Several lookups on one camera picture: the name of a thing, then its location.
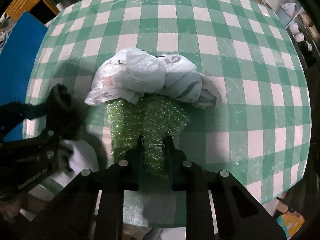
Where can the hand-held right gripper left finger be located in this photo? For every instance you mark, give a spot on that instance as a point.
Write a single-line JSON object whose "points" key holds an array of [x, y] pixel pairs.
{"points": [[133, 165]]}

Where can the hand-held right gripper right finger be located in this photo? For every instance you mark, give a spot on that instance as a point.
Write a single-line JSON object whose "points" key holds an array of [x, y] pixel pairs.
{"points": [[175, 165]]}

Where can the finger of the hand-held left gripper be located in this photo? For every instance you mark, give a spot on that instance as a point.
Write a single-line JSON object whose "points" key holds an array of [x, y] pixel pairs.
{"points": [[15, 112], [37, 150]]}

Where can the dark sock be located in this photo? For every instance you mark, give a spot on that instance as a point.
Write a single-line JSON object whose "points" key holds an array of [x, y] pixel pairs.
{"points": [[61, 100]]}

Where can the green glitter sponge cloth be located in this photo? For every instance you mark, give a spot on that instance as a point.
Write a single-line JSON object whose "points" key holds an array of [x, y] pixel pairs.
{"points": [[155, 120]]}

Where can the blue cardboard box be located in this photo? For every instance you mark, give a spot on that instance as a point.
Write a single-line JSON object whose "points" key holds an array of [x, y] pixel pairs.
{"points": [[22, 55]]}

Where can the white soft cloth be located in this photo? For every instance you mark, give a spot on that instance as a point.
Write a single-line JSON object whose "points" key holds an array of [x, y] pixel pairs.
{"points": [[77, 155]]}

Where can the grey-white crumpled cloth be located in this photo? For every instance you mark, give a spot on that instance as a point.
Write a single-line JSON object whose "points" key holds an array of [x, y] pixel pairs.
{"points": [[207, 95]]}

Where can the wooden louvered wardrobe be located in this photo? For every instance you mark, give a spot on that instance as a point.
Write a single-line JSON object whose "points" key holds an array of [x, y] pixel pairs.
{"points": [[22, 2]]}

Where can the yellow box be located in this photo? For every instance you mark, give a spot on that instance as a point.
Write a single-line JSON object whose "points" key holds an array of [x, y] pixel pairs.
{"points": [[291, 223]]}

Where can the shoe rack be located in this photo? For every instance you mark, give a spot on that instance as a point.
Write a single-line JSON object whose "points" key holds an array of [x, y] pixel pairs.
{"points": [[306, 45]]}

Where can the white shoes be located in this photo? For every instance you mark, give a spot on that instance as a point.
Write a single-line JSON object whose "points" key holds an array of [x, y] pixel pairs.
{"points": [[298, 33]]}

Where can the small white plastic bag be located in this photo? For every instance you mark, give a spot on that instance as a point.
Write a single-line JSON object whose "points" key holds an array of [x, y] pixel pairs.
{"points": [[291, 7]]}

